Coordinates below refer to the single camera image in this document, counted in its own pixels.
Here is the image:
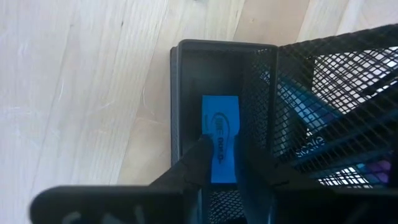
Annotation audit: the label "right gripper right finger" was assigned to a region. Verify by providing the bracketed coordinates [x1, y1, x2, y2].
[233, 134, 278, 224]

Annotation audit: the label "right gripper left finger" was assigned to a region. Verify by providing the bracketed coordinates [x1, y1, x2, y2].
[149, 134, 216, 224]

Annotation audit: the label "blue eraser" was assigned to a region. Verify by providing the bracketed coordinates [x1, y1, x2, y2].
[201, 95, 241, 184]

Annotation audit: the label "purple handled scissors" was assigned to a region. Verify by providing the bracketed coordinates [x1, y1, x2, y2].
[357, 160, 393, 185]

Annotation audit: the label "black mesh desk organizer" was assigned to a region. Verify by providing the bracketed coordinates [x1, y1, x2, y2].
[169, 23, 398, 224]

